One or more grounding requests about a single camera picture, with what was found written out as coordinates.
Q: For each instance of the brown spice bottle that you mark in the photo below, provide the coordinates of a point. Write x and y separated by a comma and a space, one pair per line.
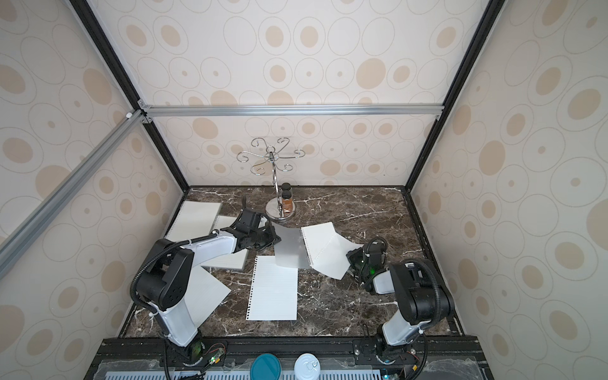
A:
287, 204

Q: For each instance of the large white spiral notebook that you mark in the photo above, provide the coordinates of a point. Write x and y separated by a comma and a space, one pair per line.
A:
194, 220

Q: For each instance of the horizontal aluminium rail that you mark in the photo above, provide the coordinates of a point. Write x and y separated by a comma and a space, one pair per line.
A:
294, 110

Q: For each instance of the teal round lid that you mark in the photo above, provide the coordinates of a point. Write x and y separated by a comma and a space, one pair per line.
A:
266, 367

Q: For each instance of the diagonal aluminium rail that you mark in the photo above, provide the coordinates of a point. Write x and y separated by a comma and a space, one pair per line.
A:
16, 245

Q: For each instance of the torn lined paper sheet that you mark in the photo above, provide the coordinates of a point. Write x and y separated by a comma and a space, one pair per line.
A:
204, 295

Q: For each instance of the white round lid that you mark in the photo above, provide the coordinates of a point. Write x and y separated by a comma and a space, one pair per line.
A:
307, 367

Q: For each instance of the chrome hook stand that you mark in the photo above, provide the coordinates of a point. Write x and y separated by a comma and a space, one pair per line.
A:
278, 162

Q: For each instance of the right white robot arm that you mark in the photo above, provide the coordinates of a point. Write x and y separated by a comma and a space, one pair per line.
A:
423, 299

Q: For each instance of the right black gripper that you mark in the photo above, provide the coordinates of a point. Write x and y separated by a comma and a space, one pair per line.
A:
359, 259

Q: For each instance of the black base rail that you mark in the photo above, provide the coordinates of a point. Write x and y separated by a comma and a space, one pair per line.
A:
435, 357

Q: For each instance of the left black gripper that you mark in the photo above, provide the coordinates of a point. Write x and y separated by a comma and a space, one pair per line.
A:
272, 240

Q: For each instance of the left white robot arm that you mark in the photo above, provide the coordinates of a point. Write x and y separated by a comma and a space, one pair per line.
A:
161, 283

